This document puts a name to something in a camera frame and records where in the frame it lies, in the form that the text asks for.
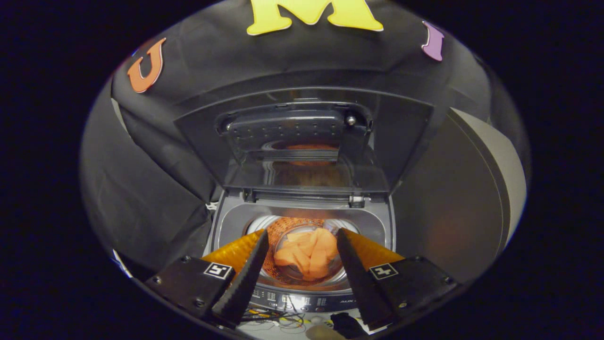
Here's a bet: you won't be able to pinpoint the thin black floor cables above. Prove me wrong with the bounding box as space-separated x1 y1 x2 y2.
241 307 307 331

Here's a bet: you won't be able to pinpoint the grey cabinet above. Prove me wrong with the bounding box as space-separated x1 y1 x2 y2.
392 108 527 284

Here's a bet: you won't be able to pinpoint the orange polo shirt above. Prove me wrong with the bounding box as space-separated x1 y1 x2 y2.
274 228 339 280

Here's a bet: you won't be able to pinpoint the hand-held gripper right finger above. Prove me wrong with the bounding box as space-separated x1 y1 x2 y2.
336 228 461 331

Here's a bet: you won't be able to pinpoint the washing machine lid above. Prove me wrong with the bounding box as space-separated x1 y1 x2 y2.
174 86 435 196

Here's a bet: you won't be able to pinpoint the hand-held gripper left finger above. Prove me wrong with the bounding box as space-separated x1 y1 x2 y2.
144 229 270 330

